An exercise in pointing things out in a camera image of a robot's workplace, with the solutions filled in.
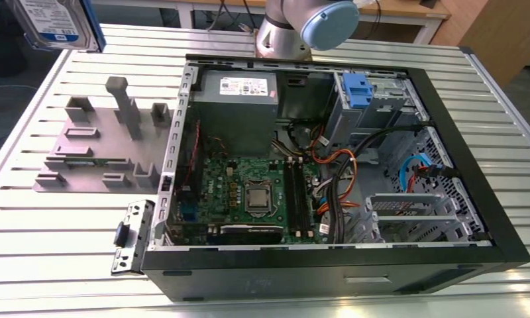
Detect hard disk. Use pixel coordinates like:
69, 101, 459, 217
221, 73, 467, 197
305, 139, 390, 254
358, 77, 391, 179
10, 0, 108, 54

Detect green motherboard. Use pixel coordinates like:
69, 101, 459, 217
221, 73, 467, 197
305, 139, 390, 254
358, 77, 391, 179
166, 155, 331, 246

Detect silver CPU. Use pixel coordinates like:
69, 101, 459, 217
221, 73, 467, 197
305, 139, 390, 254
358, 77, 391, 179
246, 189, 270, 207

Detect grey power supply unit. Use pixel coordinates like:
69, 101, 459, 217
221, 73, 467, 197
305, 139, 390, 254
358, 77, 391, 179
187, 69, 279, 159

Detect black RAM slot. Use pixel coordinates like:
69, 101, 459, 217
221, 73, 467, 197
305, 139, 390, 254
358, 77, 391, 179
295, 158, 315, 238
285, 158, 305, 238

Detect CPU socket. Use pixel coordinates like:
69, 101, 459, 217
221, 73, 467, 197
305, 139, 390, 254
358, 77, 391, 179
241, 180, 275, 218

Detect black graphics card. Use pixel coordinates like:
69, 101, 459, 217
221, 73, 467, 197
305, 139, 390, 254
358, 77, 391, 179
206, 223, 286, 246

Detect silver metal drive cage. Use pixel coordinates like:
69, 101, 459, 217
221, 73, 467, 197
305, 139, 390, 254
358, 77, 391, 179
326, 71, 429, 160

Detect blue plastic drive latch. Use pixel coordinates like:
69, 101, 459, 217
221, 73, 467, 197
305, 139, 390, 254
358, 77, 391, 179
342, 72, 374, 109

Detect grey parts rack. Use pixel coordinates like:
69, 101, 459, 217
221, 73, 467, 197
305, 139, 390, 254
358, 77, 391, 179
33, 76, 177, 195

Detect black open PC case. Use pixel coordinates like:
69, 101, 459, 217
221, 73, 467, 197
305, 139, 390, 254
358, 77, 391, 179
140, 52, 530, 303

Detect green RAM stick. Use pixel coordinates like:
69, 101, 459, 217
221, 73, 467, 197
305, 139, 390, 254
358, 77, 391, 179
64, 159, 112, 167

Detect brown wooden cabinet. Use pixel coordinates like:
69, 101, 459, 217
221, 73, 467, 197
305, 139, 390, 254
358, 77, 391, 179
430, 0, 530, 87

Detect black chair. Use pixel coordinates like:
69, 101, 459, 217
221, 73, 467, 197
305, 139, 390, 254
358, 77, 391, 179
0, 0, 30, 79

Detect yellow and black wires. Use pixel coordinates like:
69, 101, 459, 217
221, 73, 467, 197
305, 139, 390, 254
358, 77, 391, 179
271, 138, 303, 157

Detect orange wire bundle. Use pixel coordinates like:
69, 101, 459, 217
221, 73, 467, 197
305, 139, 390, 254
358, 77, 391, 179
311, 148, 362, 219

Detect thin red wire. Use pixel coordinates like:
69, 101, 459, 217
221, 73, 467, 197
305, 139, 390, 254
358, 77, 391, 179
182, 118, 203, 191

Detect black wire bundle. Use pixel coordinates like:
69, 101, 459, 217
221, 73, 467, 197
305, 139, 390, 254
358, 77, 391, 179
323, 124, 430, 244

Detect blue wire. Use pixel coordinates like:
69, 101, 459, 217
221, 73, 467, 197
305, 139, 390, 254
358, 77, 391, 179
397, 154, 429, 193

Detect metal card retainer bracket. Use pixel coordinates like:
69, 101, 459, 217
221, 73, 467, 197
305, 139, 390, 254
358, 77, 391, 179
109, 198, 155, 276

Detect black power wire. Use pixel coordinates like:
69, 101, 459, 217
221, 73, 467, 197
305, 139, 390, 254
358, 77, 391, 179
417, 164, 461, 180

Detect blue floor cable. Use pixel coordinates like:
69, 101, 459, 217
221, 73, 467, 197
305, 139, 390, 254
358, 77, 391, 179
0, 84, 41, 100

